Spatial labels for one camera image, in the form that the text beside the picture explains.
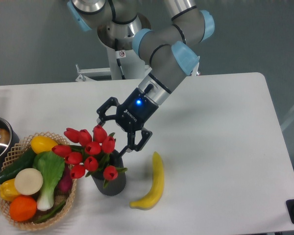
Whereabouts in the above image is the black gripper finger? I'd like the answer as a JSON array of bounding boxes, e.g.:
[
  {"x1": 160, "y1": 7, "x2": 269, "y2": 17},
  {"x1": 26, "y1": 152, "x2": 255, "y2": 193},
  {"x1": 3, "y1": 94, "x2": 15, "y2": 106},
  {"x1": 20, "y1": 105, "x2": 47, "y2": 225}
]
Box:
[
  {"x1": 96, "y1": 96, "x2": 120, "y2": 127},
  {"x1": 117, "y1": 127, "x2": 153, "y2": 159}
]

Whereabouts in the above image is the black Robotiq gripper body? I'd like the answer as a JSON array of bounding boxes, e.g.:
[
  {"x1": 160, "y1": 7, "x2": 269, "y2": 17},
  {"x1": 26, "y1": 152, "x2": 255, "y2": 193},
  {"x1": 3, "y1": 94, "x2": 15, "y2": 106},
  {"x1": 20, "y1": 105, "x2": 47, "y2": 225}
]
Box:
[{"x1": 116, "y1": 88, "x2": 159, "y2": 132}]

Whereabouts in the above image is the red tulip bouquet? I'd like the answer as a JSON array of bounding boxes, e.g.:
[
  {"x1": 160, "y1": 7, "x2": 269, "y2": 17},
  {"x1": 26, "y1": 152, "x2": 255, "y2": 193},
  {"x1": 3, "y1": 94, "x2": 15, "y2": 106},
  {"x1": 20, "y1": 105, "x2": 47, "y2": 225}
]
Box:
[{"x1": 52, "y1": 125, "x2": 127, "y2": 181}]

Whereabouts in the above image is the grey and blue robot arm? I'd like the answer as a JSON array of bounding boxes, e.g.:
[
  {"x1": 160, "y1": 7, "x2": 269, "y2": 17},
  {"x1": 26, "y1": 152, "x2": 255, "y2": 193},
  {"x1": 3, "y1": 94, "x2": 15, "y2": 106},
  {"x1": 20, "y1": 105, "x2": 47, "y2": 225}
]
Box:
[{"x1": 67, "y1": 0, "x2": 215, "y2": 154}]

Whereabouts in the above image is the dark grey ribbed vase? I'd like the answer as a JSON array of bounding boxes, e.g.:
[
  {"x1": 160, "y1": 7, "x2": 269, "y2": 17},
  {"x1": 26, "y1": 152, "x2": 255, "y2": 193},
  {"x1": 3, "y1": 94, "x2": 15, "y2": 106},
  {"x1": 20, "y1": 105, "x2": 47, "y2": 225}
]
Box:
[{"x1": 92, "y1": 150, "x2": 126, "y2": 196}]

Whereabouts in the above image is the yellow banana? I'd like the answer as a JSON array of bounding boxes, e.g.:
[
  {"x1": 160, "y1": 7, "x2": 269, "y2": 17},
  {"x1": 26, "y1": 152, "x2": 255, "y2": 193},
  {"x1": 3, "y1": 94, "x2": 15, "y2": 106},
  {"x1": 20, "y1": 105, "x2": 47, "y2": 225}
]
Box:
[{"x1": 129, "y1": 152, "x2": 165, "y2": 210}]

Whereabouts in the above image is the yellow squash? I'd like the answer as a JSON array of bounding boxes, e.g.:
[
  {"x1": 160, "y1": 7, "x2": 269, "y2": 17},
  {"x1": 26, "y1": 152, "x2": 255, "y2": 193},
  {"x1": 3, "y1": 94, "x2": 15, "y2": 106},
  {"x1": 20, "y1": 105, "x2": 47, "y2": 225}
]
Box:
[{"x1": 30, "y1": 136, "x2": 58, "y2": 154}]

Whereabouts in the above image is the green bok choy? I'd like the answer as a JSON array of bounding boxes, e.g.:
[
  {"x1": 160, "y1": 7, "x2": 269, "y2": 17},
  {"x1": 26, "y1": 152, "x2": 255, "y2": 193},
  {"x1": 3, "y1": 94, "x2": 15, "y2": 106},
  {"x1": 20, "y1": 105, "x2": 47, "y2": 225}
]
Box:
[{"x1": 34, "y1": 151, "x2": 65, "y2": 211}]

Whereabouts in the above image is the green cucumber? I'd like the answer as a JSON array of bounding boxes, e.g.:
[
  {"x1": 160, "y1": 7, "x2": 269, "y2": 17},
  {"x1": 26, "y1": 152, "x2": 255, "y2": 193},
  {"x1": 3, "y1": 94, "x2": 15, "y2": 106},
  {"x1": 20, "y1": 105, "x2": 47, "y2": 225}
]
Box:
[{"x1": 0, "y1": 147, "x2": 36, "y2": 185}]

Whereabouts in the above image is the white round radish slice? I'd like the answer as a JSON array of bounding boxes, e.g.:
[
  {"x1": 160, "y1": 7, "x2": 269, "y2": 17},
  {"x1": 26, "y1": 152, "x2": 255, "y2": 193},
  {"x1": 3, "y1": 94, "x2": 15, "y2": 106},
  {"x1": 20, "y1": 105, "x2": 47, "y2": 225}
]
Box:
[{"x1": 14, "y1": 168, "x2": 43, "y2": 195}]

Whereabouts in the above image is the woven wicker basket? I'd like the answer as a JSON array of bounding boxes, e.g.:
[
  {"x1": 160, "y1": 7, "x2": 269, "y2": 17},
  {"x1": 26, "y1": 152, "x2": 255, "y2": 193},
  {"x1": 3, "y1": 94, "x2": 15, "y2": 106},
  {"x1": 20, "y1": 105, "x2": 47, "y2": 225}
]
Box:
[{"x1": 0, "y1": 132, "x2": 77, "y2": 231}]

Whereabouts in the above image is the green chili pepper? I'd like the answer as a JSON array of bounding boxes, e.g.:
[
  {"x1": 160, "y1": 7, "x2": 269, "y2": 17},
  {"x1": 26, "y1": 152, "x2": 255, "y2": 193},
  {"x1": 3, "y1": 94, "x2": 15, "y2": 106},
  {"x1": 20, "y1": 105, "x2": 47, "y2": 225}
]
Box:
[{"x1": 34, "y1": 200, "x2": 66, "y2": 224}]

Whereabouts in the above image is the yellow bell pepper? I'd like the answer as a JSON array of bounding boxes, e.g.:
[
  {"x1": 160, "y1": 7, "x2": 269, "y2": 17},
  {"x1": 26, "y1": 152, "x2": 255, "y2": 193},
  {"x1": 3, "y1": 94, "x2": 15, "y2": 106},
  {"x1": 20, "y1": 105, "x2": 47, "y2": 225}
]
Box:
[{"x1": 0, "y1": 179, "x2": 21, "y2": 202}]

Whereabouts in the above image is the orange fruit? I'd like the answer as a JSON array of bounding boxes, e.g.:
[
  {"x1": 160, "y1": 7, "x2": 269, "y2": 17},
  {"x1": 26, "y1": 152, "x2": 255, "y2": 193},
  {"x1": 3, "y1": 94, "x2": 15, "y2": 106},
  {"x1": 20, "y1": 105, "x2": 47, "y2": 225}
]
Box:
[{"x1": 9, "y1": 195, "x2": 37, "y2": 222}]

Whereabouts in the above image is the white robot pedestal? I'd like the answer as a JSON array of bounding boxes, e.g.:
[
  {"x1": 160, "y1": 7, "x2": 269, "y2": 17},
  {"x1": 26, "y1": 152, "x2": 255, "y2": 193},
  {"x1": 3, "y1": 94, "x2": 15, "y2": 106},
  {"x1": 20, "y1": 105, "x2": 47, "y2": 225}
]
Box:
[{"x1": 75, "y1": 13, "x2": 165, "y2": 83}]

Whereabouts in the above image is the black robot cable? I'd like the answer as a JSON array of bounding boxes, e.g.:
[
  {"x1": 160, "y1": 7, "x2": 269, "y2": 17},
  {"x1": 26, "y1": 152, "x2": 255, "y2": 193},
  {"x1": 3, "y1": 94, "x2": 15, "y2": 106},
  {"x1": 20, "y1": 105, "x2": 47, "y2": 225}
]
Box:
[{"x1": 114, "y1": 38, "x2": 126, "y2": 80}]

